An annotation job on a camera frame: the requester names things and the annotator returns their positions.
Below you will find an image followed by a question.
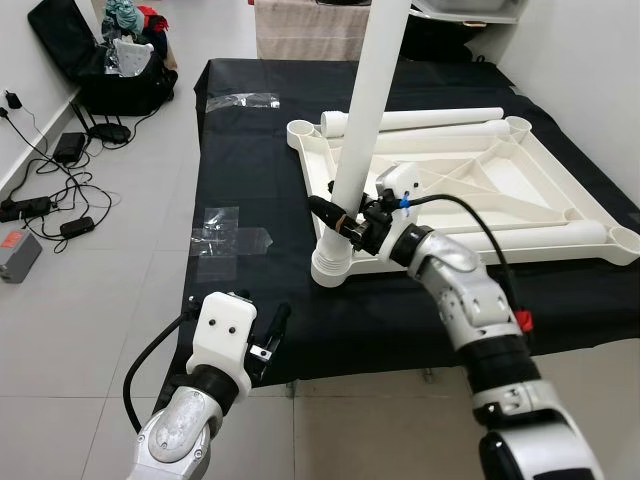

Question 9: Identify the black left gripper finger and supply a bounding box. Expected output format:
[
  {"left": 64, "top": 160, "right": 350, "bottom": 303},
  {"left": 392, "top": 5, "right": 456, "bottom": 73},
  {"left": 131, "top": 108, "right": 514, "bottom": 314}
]
[{"left": 264, "top": 303, "right": 293, "bottom": 359}]

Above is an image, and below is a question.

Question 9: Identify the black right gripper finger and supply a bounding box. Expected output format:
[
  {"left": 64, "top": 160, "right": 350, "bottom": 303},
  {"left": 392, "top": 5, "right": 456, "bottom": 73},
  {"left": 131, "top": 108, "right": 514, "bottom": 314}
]
[{"left": 305, "top": 195, "right": 363, "bottom": 237}]

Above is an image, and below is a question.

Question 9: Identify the clear tape patch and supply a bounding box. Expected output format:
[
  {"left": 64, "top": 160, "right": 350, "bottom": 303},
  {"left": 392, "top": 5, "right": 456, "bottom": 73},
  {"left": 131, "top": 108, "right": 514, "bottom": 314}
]
[{"left": 190, "top": 205, "right": 273, "bottom": 263}]

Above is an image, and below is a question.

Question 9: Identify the white plastic table top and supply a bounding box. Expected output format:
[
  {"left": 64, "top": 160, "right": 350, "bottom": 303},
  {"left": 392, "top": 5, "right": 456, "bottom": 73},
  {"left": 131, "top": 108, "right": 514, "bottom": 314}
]
[{"left": 287, "top": 115, "right": 640, "bottom": 289}]

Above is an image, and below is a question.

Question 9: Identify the clear tape strip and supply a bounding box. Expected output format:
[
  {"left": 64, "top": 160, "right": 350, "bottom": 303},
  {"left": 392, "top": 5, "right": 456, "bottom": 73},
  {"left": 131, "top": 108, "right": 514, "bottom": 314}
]
[{"left": 205, "top": 93, "right": 281, "bottom": 113}]

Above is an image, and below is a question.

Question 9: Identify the beige woven cloth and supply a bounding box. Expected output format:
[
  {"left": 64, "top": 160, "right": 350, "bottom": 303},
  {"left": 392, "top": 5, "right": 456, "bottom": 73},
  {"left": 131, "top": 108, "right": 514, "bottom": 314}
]
[{"left": 255, "top": 0, "right": 373, "bottom": 61}]

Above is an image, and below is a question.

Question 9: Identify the black router with antennas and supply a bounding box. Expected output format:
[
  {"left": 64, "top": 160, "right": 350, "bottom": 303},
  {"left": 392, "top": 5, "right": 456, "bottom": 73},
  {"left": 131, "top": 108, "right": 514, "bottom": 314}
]
[{"left": 78, "top": 100, "right": 131, "bottom": 146}]

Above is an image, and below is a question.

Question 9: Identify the white plastic bag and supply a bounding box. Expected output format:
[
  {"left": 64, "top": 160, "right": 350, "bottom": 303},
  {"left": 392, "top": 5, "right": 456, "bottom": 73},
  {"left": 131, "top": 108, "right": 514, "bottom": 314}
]
[{"left": 112, "top": 38, "right": 156, "bottom": 79}]

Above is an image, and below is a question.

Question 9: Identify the red cloth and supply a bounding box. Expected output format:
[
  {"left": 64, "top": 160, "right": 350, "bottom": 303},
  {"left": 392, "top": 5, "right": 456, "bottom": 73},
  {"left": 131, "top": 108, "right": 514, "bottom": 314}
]
[{"left": 135, "top": 5, "right": 171, "bottom": 36}]

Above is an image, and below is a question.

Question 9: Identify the grey box red label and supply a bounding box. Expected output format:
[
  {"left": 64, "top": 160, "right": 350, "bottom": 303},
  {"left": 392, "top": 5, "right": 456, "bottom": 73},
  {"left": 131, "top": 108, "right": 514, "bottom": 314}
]
[{"left": 0, "top": 228, "right": 43, "bottom": 284}]

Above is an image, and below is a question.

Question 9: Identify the black power strip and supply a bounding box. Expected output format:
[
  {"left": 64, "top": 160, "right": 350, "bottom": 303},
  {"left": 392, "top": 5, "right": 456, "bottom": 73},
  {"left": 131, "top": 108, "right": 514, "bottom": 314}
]
[{"left": 0, "top": 197, "right": 51, "bottom": 221}]

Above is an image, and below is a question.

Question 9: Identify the black open bag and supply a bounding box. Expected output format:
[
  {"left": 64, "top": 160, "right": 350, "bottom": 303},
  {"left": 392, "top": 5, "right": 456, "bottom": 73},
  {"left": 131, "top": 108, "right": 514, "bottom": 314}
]
[{"left": 28, "top": 0, "right": 179, "bottom": 116}]

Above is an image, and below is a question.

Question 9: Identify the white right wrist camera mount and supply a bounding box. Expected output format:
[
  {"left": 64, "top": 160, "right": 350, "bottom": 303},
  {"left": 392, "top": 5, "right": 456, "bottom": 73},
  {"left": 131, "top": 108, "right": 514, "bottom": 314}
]
[{"left": 375, "top": 163, "right": 423, "bottom": 216}]

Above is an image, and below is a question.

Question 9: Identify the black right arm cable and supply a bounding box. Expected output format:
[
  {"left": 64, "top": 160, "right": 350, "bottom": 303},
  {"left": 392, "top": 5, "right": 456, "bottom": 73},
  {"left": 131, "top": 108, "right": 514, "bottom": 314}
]
[{"left": 405, "top": 193, "right": 526, "bottom": 321}]

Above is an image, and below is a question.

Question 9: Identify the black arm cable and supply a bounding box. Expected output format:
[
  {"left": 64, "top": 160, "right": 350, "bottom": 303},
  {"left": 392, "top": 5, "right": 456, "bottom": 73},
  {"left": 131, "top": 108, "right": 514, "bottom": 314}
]
[
  {"left": 405, "top": 193, "right": 526, "bottom": 321},
  {"left": 122, "top": 310, "right": 201, "bottom": 436}
]

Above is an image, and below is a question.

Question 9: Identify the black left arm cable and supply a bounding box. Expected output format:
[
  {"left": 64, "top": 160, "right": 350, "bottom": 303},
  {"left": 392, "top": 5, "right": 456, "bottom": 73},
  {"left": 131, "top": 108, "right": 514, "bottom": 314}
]
[{"left": 122, "top": 310, "right": 201, "bottom": 436}]

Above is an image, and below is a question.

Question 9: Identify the black floor cable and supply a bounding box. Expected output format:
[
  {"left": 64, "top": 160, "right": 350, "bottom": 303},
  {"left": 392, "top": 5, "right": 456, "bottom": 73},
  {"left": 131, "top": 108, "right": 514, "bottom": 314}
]
[{"left": 0, "top": 105, "right": 116, "bottom": 241}]

